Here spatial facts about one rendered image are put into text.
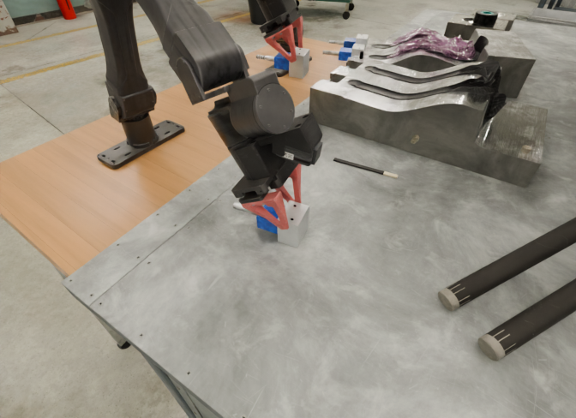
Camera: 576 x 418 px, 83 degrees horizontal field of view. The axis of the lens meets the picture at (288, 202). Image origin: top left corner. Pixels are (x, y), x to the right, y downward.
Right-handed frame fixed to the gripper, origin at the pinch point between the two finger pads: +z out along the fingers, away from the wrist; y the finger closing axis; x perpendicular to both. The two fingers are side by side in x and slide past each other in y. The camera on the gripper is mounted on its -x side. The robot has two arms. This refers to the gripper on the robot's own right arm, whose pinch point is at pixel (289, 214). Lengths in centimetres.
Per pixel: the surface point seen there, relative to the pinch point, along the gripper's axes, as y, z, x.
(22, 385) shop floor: -36, 33, 115
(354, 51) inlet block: 71, -7, 7
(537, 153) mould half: 33, 17, -34
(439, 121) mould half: 33.0, 5.6, -18.6
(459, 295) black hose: -3.2, 14.6, -22.3
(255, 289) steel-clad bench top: -12.0, 4.0, 2.4
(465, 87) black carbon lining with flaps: 38.9, 2.5, -23.6
